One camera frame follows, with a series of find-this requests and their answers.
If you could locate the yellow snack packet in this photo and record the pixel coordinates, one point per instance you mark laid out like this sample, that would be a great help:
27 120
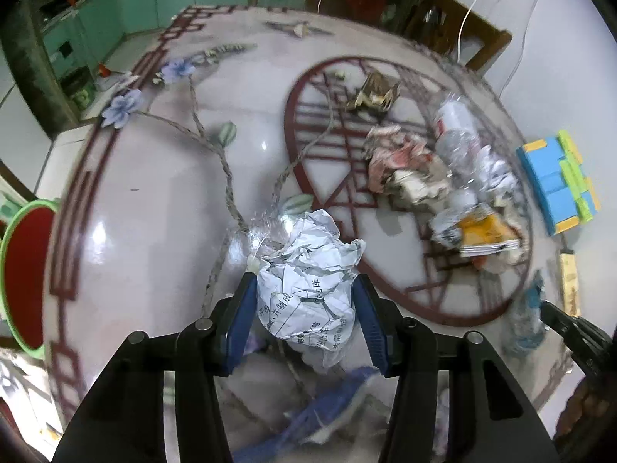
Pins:
487 236

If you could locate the clear plastic wrap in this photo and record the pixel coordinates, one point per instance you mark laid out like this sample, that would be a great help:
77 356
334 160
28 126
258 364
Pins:
262 238

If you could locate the clear plastic bottle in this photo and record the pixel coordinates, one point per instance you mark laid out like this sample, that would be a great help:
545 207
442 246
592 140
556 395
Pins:
455 132

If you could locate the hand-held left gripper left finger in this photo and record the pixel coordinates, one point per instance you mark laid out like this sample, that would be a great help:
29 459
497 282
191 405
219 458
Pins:
241 318

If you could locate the pink paper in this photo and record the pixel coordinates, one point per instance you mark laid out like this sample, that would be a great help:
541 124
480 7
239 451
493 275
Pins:
397 156

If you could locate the blue plastic wrapper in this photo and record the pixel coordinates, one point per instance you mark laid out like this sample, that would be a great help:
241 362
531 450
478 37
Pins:
332 410
525 318

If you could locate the blue yellow green box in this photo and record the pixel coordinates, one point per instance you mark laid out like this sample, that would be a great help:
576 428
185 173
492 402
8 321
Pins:
559 181

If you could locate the red bin with green rim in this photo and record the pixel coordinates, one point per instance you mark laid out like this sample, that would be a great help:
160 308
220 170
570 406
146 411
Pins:
24 275

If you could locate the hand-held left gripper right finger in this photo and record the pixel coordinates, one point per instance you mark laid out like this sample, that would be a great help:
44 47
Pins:
373 318

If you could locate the teal kitchen cabinets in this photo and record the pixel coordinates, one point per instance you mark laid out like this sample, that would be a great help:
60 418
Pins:
135 5

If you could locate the wooden chair with plain back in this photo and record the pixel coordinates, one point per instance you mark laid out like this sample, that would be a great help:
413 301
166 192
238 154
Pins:
487 41

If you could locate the white printed paper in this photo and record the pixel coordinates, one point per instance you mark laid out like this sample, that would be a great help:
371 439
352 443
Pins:
308 279

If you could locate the brown gold wrapper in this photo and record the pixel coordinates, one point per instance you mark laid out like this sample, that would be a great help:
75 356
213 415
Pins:
378 90

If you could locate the small wooden block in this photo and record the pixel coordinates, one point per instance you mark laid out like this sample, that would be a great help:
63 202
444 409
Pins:
569 282

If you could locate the green kitchen waste bin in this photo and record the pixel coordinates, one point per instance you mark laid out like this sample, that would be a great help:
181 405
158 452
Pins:
81 89

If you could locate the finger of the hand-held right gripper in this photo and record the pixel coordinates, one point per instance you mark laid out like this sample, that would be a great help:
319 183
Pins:
561 320

